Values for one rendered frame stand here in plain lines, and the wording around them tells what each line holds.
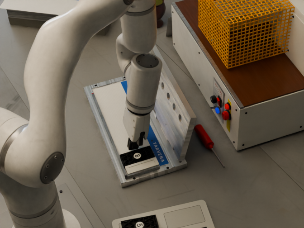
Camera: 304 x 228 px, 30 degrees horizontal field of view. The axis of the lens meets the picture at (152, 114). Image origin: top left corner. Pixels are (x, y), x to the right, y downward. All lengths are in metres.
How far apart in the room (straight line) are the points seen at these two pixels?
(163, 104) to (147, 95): 0.22
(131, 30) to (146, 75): 0.16
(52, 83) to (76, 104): 0.78
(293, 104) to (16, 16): 1.15
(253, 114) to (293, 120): 0.17
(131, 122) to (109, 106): 0.27
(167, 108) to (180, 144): 0.14
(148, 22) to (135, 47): 0.08
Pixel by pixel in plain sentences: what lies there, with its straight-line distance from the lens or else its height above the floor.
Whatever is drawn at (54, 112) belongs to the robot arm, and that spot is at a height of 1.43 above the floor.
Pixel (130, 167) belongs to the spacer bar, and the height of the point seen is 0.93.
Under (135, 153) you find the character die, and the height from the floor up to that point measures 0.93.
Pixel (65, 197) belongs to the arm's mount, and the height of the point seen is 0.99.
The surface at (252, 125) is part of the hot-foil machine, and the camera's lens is 1.69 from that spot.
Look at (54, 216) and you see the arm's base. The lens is 1.37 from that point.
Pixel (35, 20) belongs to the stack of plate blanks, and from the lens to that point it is 2.28.
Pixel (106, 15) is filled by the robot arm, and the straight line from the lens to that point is 1.14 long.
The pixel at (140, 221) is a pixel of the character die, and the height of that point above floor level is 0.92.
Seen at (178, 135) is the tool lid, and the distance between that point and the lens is 1.68.
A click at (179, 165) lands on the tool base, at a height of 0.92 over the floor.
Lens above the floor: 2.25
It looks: 46 degrees down
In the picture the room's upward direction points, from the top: 5 degrees counter-clockwise
